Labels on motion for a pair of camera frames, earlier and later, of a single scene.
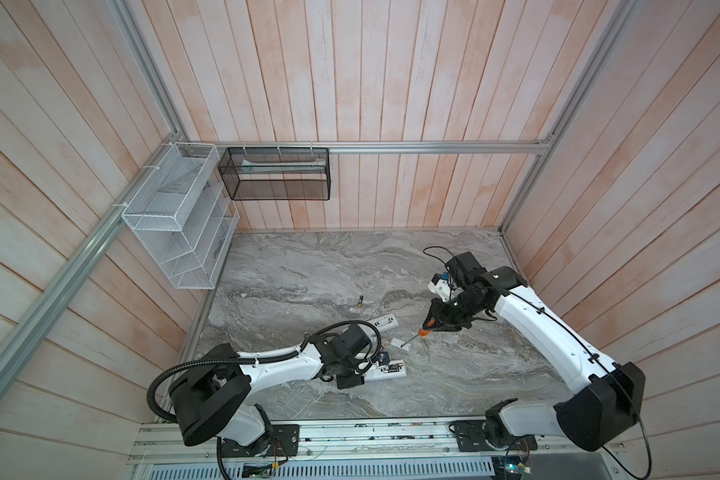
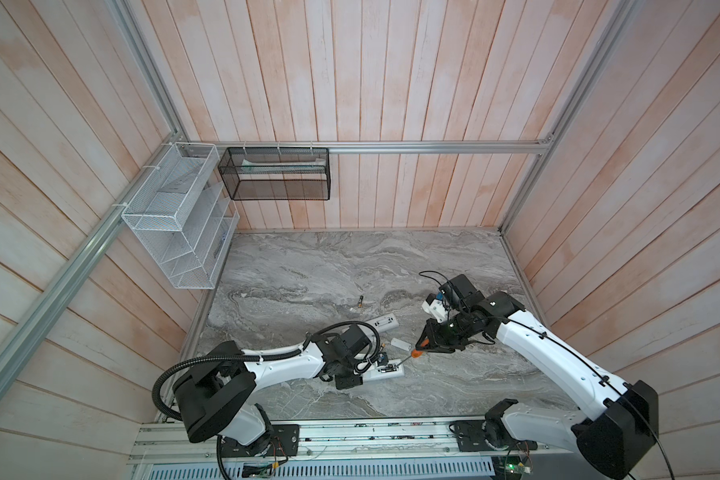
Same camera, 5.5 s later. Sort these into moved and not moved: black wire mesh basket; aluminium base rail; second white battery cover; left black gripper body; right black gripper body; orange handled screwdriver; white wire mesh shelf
Moved: right black gripper body; orange handled screwdriver
Not moved: aluminium base rail; black wire mesh basket; second white battery cover; left black gripper body; white wire mesh shelf
